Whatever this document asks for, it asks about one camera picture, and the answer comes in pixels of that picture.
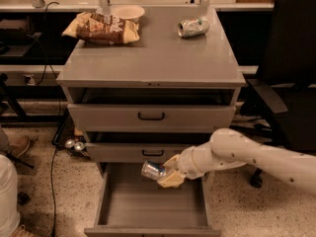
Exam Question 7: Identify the silver green soda can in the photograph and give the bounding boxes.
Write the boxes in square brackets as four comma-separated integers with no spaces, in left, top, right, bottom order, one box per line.
[178,18,210,38]

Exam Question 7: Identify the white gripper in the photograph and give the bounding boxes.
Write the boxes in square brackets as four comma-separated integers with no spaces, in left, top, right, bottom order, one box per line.
[157,146,204,188]

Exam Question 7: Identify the black office chair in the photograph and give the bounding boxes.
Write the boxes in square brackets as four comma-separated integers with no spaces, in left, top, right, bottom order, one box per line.
[240,0,316,189]

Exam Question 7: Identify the grey drawer cabinet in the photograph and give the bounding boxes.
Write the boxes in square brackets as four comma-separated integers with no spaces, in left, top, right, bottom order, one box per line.
[56,5,247,183]

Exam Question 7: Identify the wall power outlet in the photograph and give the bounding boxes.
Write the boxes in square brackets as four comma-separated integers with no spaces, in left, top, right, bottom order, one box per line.
[24,74,37,86]

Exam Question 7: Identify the black power cable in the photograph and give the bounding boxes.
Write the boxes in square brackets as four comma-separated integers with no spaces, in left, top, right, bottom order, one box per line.
[27,1,67,237]

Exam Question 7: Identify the grey middle drawer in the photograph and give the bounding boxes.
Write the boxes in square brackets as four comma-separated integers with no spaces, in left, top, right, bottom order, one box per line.
[86,143,190,163]

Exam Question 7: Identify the silver blue redbull can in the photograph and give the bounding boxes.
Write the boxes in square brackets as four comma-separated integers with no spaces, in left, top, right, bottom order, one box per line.
[141,161,166,181]

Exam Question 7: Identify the silver can on floor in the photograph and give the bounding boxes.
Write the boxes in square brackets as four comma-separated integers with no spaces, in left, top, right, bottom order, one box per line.
[64,139,75,149]
[74,141,85,151]

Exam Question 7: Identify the grey open bottom drawer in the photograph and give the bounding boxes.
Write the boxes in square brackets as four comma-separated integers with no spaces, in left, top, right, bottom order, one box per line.
[84,163,221,237]

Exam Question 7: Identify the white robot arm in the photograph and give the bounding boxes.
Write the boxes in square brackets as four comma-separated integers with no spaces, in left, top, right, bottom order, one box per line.
[157,128,316,195]

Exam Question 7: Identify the grey top drawer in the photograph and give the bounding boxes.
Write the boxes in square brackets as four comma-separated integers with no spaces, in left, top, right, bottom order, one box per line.
[68,104,235,133]

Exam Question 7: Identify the person leg light trousers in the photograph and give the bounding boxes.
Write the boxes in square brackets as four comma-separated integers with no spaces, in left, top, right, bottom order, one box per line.
[0,155,20,237]

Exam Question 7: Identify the brown chip bag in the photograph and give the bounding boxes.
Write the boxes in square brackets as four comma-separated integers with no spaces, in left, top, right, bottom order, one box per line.
[62,12,139,45]

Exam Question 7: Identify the brown shoe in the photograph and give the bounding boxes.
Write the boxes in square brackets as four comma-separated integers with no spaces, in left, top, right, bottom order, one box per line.
[9,135,31,158]

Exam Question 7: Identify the white bowl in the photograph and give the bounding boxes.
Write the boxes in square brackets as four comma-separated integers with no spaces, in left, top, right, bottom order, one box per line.
[112,5,145,23]

